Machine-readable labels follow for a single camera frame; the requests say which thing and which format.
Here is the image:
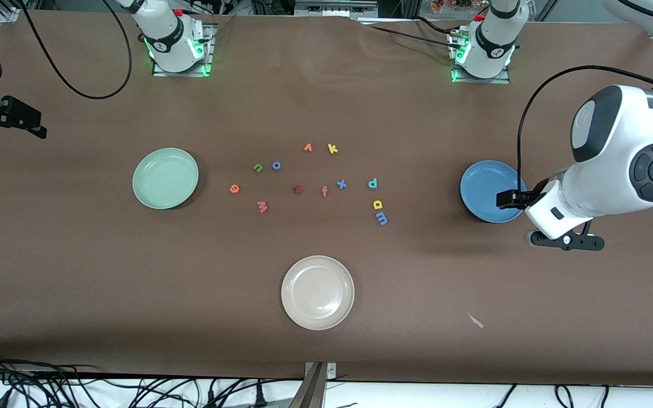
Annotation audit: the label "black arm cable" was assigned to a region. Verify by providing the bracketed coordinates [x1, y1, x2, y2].
[516, 65, 653, 196]
[0, 0, 133, 100]

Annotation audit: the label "grey metal background device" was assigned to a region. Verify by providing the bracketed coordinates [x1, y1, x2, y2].
[294, 0, 379, 19]

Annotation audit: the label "beige plate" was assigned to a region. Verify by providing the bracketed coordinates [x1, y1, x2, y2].
[281, 256, 355, 331]

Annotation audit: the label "brown table cover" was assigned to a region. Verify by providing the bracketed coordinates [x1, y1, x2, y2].
[0, 8, 653, 386]

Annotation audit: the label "blue plate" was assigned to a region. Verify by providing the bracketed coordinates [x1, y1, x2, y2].
[460, 160, 527, 224]

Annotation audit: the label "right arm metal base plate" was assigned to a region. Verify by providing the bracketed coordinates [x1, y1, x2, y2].
[152, 23, 214, 78]

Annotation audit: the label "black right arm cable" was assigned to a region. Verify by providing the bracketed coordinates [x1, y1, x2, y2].
[0, 0, 133, 100]

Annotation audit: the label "orange background items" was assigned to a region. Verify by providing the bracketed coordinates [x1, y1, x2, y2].
[431, 0, 474, 13]

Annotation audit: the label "metal table edge bracket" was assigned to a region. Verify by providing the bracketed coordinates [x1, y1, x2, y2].
[290, 362, 337, 408]

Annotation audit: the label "black cable on table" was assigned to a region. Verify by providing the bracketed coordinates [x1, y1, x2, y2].
[352, 16, 466, 50]

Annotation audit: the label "black cable tangle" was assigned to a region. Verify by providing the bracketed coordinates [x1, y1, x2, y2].
[0, 348, 304, 408]

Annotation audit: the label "pale green plate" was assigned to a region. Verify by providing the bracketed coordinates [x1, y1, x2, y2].
[132, 148, 200, 210]

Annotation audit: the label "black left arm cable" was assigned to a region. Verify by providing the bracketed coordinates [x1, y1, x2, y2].
[516, 65, 653, 196]

